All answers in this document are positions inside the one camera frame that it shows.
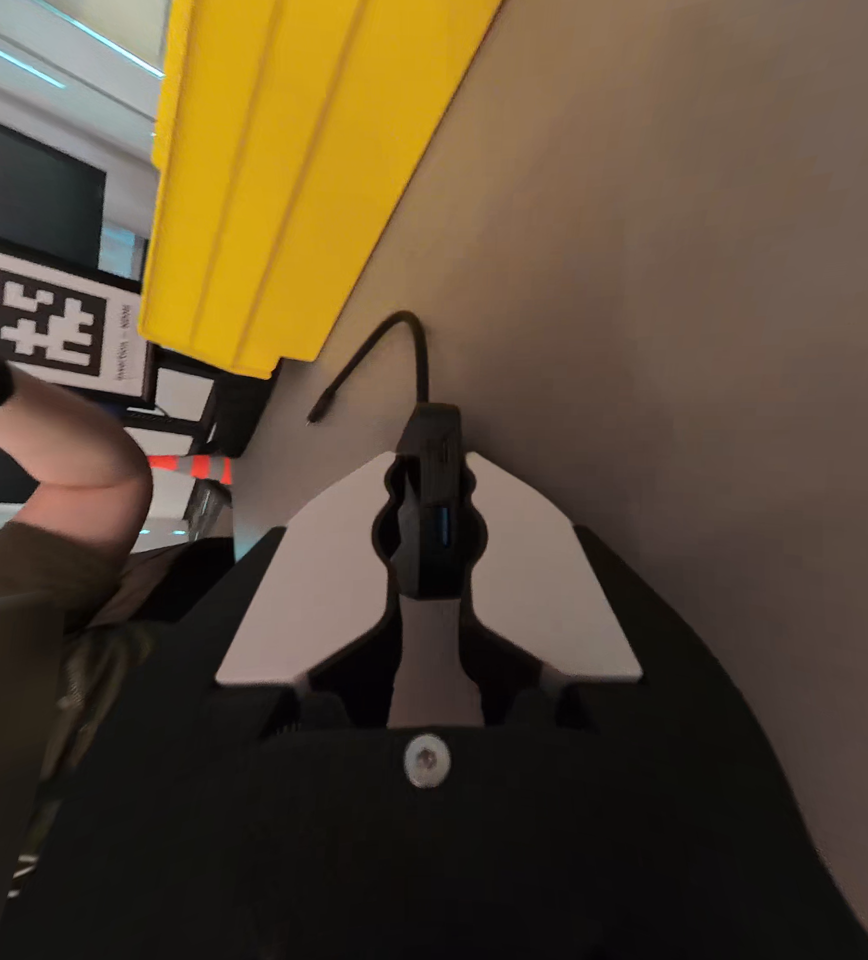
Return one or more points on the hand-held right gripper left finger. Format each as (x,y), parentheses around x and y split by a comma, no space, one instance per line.
(321,592)

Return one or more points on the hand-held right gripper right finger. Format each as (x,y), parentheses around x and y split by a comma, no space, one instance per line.
(546,592)

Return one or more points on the black usb hub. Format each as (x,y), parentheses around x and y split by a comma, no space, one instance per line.
(434,547)

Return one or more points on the orange striped object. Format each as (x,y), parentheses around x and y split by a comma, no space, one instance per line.
(194,466)

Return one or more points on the person's olive clothing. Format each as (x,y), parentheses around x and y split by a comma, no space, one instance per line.
(6,675)

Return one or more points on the black and white printed tag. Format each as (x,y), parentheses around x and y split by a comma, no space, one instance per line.
(51,322)

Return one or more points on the ribbed yellow plastic bin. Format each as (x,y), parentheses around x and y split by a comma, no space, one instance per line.
(276,187)

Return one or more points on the black screen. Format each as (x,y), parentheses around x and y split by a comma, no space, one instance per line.
(29,195)

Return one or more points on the black post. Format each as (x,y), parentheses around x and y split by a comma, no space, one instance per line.
(243,416)

